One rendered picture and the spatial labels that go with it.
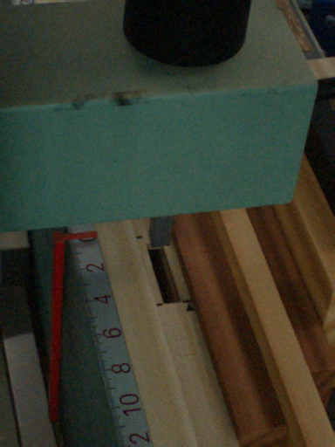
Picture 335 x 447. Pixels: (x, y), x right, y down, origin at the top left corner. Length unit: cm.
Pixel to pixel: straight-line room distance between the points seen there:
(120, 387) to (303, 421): 8
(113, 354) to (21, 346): 19
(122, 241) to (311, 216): 9
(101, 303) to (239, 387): 7
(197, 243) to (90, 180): 11
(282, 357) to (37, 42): 17
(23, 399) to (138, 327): 16
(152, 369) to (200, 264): 7
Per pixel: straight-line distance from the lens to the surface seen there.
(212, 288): 56
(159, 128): 47
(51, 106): 45
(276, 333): 53
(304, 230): 55
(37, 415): 66
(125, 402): 50
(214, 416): 52
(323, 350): 54
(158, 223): 55
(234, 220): 57
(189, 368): 53
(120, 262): 56
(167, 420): 50
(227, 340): 54
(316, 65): 72
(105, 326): 52
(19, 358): 69
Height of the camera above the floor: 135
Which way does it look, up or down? 45 degrees down
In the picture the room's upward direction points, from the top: 7 degrees clockwise
